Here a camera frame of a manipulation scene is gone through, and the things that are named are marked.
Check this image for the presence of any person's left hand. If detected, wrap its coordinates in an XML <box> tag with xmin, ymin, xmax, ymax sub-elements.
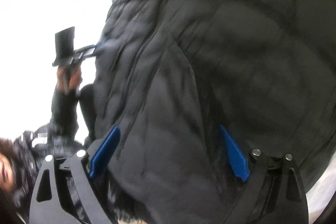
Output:
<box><xmin>56</xmin><ymin>65</ymin><xmax>82</xmax><ymax>94</ymax></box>

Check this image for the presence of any black puffer down jacket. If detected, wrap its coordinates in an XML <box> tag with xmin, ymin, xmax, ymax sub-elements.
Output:
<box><xmin>93</xmin><ymin>0</ymin><xmax>335</xmax><ymax>223</ymax></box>

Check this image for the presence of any person's head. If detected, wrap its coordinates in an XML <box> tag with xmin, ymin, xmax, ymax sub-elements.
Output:
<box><xmin>0</xmin><ymin>138</ymin><xmax>16</xmax><ymax>194</ymax></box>

